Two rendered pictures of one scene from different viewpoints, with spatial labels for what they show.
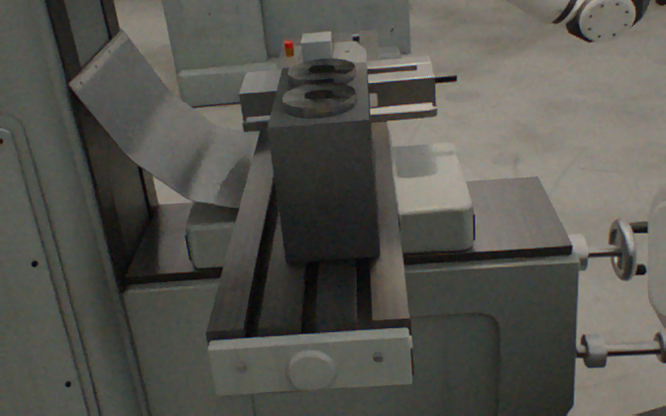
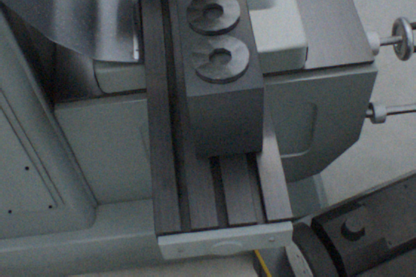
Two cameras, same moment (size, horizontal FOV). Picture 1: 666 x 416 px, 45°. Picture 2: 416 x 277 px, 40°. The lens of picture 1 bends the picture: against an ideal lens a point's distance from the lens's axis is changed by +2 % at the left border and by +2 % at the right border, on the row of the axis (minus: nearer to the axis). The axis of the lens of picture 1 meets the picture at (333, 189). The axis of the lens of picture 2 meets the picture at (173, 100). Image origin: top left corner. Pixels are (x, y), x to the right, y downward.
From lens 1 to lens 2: 0.50 m
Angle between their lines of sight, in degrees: 27
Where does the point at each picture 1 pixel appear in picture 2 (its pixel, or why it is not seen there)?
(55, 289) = (10, 123)
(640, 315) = (391, 17)
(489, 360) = (307, 122)
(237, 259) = (159, 153)
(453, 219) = (293, 53)
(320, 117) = (225, 83)
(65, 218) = (10, 84)
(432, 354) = not seen: hidden behind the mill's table
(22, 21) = not seen: outside the picture
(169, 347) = (90, 135)
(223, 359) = (169, 247)
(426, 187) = (271, 22)
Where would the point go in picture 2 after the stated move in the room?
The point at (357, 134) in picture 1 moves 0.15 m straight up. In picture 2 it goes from (254, 95) to (255, 27)
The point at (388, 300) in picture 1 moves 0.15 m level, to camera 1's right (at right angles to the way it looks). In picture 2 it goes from (275, 199) to (364, 183)
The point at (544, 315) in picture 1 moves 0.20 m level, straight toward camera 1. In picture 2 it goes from (348, 99) to (351, 168)
